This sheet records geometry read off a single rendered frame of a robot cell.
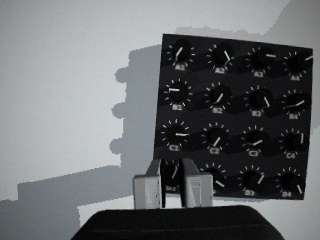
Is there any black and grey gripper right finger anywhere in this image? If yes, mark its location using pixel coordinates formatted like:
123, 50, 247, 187
179, 158, 213, 208

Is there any black knob box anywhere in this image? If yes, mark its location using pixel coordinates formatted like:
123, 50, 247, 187
153, 34, 313, 200

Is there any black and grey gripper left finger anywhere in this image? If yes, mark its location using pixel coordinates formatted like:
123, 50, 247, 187
133, 159, 166, 209

